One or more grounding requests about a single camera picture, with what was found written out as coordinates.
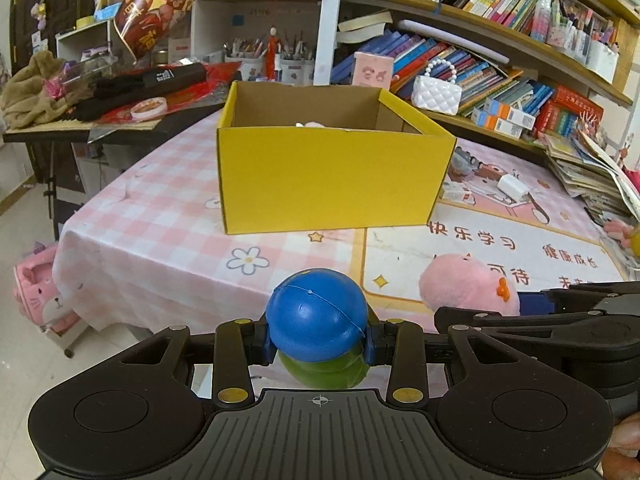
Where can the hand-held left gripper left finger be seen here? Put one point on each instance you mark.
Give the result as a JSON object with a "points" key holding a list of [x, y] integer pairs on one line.
{"points": [[235, 355]]}

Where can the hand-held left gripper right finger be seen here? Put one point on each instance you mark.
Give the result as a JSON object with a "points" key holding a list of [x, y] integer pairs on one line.
{"points": [[402, 355]]}

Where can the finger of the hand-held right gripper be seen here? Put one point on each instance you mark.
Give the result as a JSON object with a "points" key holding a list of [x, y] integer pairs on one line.
{"points": [[535, 302], [500, 321]]}

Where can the large pink plush toy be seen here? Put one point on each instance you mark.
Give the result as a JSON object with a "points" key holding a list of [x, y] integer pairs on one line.
{"points": [[460, 285]]}

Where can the green frog toy blue cap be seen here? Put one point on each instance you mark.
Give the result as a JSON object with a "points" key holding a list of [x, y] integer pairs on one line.
{"points": [[315, 310]]}

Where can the yellow cardboard box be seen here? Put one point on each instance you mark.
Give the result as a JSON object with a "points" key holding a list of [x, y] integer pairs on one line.
{"points": [[325, 180]]}

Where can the person's right hand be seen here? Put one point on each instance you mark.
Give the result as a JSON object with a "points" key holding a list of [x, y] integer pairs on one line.
{"points": [[625, 445]]}

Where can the printed desk mat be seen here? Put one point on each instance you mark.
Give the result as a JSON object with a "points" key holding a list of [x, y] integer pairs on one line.
{"points": [[500, 245]]}

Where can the pink plush with yellow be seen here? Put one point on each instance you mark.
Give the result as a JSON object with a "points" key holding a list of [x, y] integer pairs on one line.
{"points": [[622, 235]]}

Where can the white charger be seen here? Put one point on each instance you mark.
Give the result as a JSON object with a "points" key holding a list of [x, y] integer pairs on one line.
{"points": [[514, 187]]}

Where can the white box red label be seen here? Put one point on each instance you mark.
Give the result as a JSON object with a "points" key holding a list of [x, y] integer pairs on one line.
{"points": [[456, 194]]}

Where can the stack of magazines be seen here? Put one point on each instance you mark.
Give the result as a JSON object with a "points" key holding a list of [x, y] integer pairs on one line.
{"points": [[585, 175]]}

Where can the pink checkered tablecloth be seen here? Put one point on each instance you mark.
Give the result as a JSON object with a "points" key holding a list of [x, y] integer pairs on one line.
{"points": [[150, 240]]}

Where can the grey toy animal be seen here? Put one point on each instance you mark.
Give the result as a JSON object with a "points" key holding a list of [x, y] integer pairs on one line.
{"points": [[465, 164]]}

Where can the red thick books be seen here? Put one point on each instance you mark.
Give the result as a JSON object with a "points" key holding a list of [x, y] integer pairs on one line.
{"points": [[570, 112]]}

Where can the pink backpack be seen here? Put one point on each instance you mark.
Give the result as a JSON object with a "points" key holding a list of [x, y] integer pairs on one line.
{"points": [[45, 295]]}

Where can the white quilted handbag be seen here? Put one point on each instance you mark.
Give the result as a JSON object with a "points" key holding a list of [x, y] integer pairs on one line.
{"points": [[435, 92]]}

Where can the white pen holder with pens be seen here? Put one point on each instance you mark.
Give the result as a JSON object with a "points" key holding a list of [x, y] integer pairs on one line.
{"points": [[600, 57]]}

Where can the row of blue books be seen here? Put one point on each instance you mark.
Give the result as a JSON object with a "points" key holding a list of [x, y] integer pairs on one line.
{"points": [[450, 60]]}

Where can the pink printed tape roll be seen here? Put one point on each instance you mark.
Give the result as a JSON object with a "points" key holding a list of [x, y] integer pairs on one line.
{"points": [[148, 109]]}

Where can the black side table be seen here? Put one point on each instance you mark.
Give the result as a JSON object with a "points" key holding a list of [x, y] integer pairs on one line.
{"points": [[50, 160]]}

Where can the white paper roll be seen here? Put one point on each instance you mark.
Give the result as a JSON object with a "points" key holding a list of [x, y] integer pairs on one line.
{"points": [[450, 37]]}

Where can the pink box with face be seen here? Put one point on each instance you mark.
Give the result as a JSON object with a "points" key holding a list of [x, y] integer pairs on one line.
{"points": [[372, 70]]}

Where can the black cloth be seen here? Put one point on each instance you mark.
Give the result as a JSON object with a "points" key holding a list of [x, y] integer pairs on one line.
{"points": [[105, 105]]}

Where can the rainbow bottle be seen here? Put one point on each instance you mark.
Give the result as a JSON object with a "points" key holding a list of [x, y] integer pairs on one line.
{"points": [[541, 20]]}

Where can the wooden bookshelf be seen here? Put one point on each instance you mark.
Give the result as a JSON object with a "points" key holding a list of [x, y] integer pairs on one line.
{"points": [[475, 20]]}

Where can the red figurine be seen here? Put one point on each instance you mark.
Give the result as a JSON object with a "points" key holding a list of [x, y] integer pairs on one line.
{"points": [[272, 55]]}

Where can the clear plastic box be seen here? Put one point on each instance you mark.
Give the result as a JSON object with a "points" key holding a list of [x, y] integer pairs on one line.
{"points": [[90, 67]]}

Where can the white shelf unit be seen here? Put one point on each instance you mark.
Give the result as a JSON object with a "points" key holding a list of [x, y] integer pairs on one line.
{"points": [[215, 25]]}

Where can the brown plush cloth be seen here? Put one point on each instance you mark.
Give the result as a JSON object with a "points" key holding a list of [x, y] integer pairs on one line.
{"points": [[27, 90]]}

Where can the small white shelf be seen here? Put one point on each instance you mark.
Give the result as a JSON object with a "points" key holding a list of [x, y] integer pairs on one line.
{"points": [[75, 42]]}

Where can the fortune god decoration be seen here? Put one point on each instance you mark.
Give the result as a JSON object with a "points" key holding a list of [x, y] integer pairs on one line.
{"points": [[150, 10]]}

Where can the dark wooden door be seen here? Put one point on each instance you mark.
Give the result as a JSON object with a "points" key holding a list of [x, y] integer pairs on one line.
{"points": [[55, 0]]}

